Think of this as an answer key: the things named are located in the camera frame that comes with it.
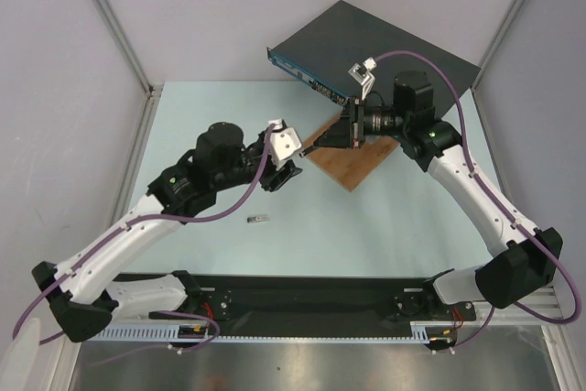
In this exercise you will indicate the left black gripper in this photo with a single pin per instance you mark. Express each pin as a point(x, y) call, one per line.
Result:
point(276, 178)

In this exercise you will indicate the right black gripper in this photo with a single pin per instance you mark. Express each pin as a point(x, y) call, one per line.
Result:
point(355, 123)

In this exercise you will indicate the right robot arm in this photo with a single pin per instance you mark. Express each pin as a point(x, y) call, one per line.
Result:
point(522, 253)

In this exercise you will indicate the wooden base board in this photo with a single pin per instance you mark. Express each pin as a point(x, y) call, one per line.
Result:
point(350, 167)

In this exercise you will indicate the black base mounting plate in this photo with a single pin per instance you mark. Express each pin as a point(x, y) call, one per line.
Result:
point(239, 300)

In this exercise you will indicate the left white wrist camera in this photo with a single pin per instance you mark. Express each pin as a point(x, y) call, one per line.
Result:
point(284, 143)

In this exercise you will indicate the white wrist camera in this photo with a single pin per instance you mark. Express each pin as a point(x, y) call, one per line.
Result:
point(284, 143)
point(363, 74)

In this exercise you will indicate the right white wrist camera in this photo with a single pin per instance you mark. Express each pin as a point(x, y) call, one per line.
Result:
point(363, 74)

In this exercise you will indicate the black blue network switch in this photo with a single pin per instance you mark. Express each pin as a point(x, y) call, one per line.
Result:
point(321, 53)

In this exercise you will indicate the left aluminium frame post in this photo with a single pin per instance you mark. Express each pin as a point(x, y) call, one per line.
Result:
point(123, 43)

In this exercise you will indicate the aluminium frame post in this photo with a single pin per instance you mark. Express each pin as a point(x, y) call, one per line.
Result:
point(498, 38)
point(123, 43)

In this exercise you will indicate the white slotted cable duct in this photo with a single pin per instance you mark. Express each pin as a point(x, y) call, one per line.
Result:
point(408, 332)

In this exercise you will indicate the right aluminium frame post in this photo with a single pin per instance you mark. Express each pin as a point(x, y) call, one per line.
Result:
point(498, 38)

